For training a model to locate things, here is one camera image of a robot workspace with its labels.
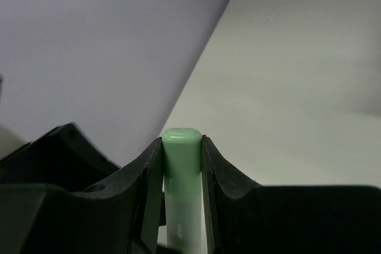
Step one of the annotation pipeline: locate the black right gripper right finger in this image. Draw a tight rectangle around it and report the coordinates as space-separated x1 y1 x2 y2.
201 136 380 253

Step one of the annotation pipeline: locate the green marker cap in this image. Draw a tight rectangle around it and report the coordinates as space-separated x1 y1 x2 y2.
162 128 202 181

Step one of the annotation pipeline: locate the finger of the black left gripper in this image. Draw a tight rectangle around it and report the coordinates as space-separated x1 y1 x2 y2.
1 123 120 192

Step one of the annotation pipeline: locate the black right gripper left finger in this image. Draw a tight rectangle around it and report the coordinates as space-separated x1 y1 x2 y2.
1 139 163 253

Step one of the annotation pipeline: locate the green pastel highlighter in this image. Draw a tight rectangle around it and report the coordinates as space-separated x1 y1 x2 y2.
164 174 202 253

